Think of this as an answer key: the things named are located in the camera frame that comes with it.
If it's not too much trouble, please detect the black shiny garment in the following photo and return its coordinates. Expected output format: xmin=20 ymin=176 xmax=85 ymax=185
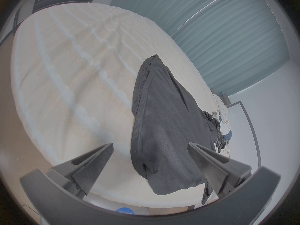
xmin=203 ymin=111 xmax=230 ymax=153

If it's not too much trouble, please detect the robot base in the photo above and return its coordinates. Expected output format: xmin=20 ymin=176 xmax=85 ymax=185
xmin=94 ymin=202 xmax=149 ymax=216

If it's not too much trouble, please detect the black T-shirt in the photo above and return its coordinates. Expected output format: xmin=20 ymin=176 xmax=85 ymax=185
xmin=130 ymin=54 xmax=219 ymax=205

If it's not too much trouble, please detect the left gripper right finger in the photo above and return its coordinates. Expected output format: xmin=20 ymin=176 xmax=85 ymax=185
xmin=187 ymin=142 xmax=252 ymax=195

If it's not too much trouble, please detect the bed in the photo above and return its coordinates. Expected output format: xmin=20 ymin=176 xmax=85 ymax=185
xmin=10 ymin=4 xmax=262 ymax=208

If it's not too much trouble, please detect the blue-green curtain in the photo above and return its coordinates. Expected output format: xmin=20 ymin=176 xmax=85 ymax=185
xmin=171 ymin=0 xmax=290 ymax=95
xmin=110 ymin=0 xmax=249 ymax=36

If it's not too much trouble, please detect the grey bedside table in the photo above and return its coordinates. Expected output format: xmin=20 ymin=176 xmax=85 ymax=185
xmin=211 ymin=89 xmax=231 ymax=105

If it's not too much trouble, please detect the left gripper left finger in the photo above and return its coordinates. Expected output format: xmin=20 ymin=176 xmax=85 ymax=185
xmin=48 ymin=143 xmax=114 ymax=197

